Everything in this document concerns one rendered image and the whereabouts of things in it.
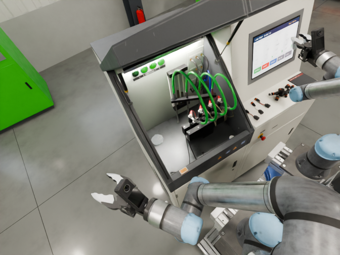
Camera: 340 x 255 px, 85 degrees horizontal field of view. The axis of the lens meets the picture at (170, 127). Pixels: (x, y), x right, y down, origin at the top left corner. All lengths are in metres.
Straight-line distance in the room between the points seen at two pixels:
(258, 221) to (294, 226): 0.40
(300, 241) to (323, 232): 0.04
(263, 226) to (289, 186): 0.37
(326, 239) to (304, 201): 0.06
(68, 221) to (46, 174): 0.76
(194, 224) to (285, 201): 0.24
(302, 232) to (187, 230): 0.28
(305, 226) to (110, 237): 1.98
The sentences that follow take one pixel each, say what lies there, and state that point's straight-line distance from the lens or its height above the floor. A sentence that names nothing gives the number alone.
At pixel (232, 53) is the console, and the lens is 1.26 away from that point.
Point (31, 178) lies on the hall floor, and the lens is 3.05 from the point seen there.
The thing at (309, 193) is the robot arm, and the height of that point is 1.67.
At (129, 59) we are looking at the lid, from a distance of 0.34.
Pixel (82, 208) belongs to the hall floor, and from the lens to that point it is 2.45.
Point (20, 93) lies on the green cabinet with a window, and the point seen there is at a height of 0.49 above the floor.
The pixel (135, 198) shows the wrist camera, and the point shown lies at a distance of 0.60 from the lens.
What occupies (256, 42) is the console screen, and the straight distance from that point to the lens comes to 1.38.
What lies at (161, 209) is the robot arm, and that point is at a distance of 0.59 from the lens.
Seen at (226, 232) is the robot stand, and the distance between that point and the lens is 1.02.
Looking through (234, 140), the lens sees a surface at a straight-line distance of 1.32.
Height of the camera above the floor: 2.04
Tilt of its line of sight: 52 degrees down
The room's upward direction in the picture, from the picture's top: 12 degrees counter-clockwise
